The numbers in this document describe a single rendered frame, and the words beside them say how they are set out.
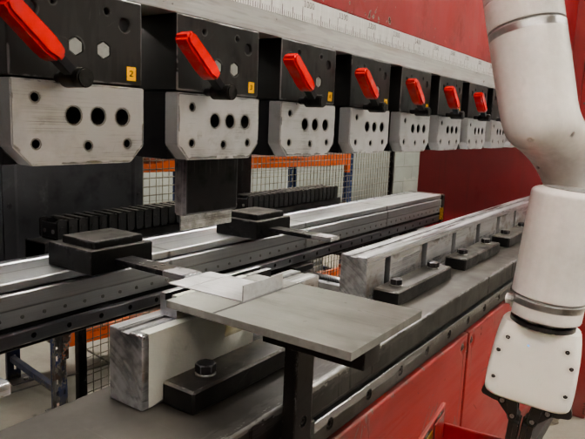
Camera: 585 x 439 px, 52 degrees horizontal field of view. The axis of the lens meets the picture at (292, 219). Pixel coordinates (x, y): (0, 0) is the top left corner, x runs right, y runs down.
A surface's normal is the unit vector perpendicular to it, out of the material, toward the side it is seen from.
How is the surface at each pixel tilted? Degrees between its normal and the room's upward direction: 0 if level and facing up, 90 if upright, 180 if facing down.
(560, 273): 91
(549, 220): 89
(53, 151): 90
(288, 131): 90
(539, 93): 82
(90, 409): 0
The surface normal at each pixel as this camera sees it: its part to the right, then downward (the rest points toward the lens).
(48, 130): 0.82, 0.12
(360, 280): -0.57, 0.11
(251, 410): 0.04, -0.99
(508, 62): -0.80, 0.08
